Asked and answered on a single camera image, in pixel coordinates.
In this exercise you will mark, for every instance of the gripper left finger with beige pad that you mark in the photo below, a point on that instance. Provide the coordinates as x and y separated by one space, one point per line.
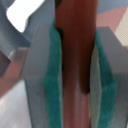
43 76

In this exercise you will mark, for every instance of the gripper right finger with beige pad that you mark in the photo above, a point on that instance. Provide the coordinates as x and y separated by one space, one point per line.
108 82

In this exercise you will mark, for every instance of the white and blue bottle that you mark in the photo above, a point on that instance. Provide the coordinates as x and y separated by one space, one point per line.
20 11

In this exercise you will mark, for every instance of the brown toy sausage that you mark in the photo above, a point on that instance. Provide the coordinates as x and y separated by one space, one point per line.
76 21

